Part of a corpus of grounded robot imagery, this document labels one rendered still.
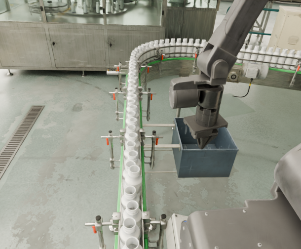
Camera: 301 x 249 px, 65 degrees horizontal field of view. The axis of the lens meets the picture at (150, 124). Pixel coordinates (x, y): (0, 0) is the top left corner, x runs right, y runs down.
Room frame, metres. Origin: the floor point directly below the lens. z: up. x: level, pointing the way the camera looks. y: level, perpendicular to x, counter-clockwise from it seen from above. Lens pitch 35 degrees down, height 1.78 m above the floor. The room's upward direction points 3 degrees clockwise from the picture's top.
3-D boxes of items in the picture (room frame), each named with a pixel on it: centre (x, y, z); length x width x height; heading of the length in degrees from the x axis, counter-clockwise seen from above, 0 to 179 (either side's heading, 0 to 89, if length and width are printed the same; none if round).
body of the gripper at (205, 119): (0.53, -0.15, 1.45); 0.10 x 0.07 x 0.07; 110
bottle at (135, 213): (0.45, 0.04, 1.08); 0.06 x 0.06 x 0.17
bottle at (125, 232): (0.39, 0.05, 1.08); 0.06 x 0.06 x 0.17
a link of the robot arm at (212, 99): (0.52, -0.14, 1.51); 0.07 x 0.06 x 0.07; 100
